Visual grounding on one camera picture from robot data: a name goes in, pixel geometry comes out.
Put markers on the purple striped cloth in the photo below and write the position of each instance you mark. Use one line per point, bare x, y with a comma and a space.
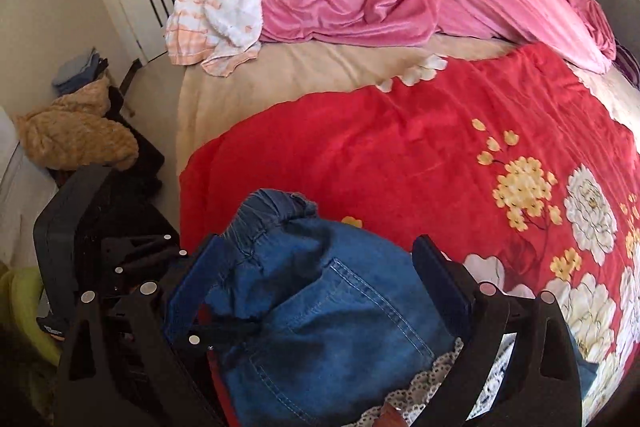
630, 62

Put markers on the black furniture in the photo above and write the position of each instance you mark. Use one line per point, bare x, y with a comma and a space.
147, 157

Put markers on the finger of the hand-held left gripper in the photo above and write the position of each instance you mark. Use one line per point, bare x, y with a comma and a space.
135, 257
222, 332

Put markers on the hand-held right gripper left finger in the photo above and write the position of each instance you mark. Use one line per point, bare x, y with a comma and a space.
187, 294

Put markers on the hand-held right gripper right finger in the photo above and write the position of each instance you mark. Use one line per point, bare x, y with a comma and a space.
440, 289

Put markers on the pile of blue clothes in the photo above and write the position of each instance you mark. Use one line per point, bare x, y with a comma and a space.
75, 69

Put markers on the white furniture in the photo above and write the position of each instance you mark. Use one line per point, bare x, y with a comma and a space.
20, 197

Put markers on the blue denim skirt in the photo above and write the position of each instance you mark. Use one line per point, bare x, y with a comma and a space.
325, 317

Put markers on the white orange checked cloth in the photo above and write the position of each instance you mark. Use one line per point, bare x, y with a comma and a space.
220, 17

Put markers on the orange fluffy cloth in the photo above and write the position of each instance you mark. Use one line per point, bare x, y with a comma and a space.
75, 132

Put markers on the red floral blanket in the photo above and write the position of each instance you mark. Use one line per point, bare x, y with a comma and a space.
400, 147

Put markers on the yellow green object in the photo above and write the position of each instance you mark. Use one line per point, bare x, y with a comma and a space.
20, 302

